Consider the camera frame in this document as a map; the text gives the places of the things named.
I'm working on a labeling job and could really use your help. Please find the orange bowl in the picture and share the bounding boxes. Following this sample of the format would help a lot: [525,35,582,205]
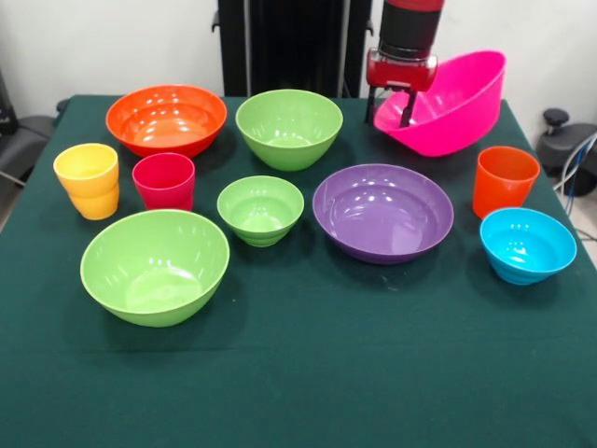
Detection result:
[104,84,229,159]

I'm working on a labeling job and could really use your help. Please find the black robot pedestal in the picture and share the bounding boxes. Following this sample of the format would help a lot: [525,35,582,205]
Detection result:
[212,0,382,99]

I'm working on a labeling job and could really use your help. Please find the yellow cup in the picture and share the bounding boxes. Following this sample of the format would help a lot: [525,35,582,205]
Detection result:
[52,143,120,221]

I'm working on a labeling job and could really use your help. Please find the red cup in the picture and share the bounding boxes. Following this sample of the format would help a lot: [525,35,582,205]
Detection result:
[132,152,196,212]

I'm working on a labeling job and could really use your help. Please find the pink bowl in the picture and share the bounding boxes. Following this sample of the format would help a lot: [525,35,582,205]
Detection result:
[372,49,507,158]

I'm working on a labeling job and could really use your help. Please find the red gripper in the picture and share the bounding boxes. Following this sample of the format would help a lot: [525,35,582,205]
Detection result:
[366,48,438,128]

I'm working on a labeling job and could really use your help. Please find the small ribbed green bowl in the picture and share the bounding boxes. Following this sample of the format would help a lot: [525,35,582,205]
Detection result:
[216,175,306,247]

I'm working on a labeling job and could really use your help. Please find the blue and white cable bundle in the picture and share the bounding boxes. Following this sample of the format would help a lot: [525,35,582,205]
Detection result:
[552,133,597,197]

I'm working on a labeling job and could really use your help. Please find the black office chair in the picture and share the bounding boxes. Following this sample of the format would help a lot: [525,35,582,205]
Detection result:
[0,69,69,188]

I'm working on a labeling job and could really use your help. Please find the small blue bowl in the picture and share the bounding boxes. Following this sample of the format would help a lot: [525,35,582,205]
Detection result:
[479,207,578,286]

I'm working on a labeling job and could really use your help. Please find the black chair with round knob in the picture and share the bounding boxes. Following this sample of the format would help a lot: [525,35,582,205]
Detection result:
[535,107,597,197]

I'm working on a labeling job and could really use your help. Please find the orange cup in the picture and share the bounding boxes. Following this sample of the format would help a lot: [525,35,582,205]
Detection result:
[472,146,542,220]

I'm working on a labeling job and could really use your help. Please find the medium green bowl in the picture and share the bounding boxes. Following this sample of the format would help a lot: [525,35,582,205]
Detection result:
[235,89,344,173]

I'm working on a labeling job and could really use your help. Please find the purple bowl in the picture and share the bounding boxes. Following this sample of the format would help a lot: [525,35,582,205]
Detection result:
[312,162,455,266]

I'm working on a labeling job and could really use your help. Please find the large green bowl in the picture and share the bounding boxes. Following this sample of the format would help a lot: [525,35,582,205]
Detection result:
[79,209,230,329]

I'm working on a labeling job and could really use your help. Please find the dark green tablecloth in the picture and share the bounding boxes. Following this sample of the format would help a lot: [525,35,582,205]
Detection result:
[0,95,597,448]

